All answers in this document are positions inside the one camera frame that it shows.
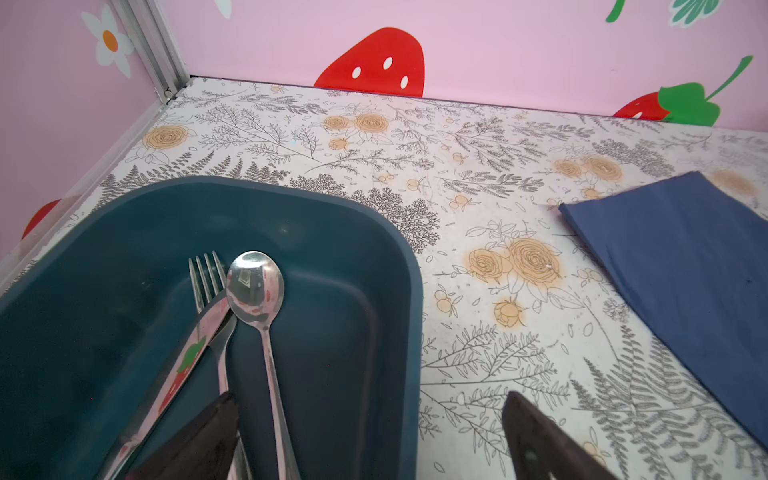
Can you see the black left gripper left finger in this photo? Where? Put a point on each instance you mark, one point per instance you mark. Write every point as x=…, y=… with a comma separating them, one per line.
x=202, y=449

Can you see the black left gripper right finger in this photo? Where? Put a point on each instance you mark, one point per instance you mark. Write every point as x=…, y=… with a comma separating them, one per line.
x=542, y=450

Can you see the silver knife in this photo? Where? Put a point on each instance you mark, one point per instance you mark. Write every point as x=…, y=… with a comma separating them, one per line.
x=168, y=383

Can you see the silver fork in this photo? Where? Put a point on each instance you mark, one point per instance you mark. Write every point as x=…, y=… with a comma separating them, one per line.
x=208, y=280

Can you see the silver spoon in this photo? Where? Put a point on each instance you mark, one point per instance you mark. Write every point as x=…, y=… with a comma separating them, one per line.
x=255, y=291

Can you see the blue paper napkin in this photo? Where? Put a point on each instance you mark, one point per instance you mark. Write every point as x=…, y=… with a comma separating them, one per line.
x=691, y=262

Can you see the dark teal plastic bin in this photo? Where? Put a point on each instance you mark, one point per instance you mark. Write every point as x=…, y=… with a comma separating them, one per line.
x=87, y=331

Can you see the aluminium corner post left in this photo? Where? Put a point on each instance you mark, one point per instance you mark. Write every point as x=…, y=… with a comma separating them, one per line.
x=147, y=28

